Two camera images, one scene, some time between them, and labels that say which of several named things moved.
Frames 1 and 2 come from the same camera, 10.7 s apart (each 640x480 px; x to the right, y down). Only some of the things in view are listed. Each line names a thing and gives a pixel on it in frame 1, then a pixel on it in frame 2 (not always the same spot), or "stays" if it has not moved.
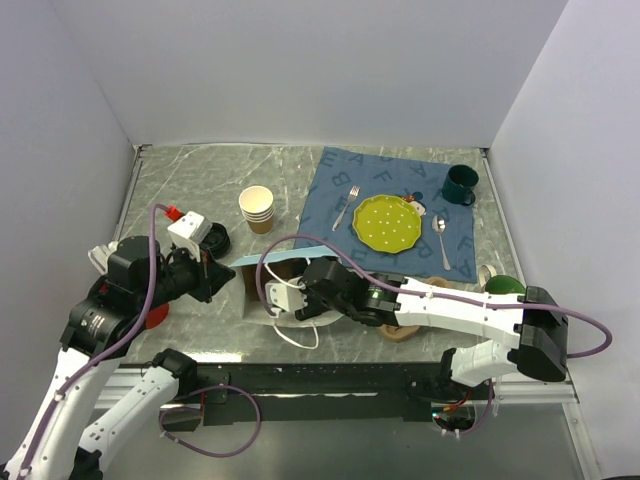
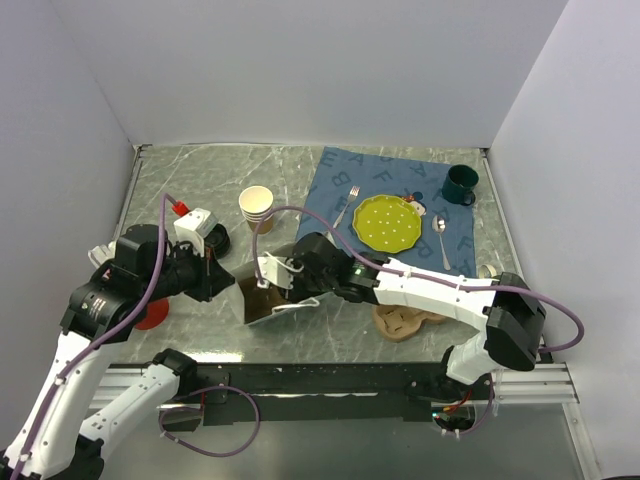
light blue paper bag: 257,270 stays
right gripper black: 313,307 -> 296,265
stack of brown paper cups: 257,207 stays
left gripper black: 210,276 stays
